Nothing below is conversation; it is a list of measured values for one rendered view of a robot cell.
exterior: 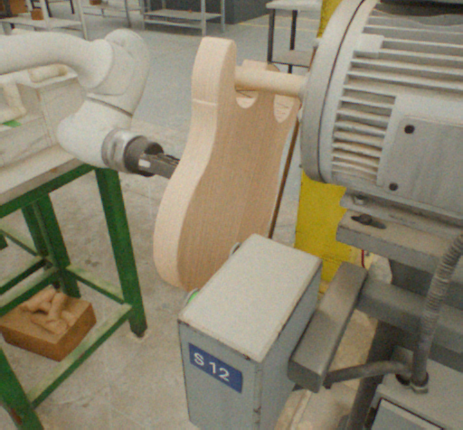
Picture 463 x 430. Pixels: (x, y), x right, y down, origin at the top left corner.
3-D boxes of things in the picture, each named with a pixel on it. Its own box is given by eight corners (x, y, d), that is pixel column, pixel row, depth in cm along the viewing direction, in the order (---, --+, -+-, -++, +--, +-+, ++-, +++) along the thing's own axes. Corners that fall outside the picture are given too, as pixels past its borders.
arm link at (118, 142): (98, 169, 78) (118, 177, 75) (106, 125, 76) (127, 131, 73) (129, 170, 86) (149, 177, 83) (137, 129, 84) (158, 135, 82)
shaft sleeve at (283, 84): (297, 99, 56) (306, 98, 58) (302, 76, 55) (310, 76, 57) (197, 80, 64) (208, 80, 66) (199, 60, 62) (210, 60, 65)
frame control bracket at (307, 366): (363, 288, 57) (369, 268, 55) (317, 396, 43) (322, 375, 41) (338, 278, 59) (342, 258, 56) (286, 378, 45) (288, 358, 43)
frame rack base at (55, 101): (93, 128, 124) (81, 74, 114) (52, 146, 113) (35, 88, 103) (39, 112, 136) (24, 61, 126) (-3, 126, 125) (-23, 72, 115)
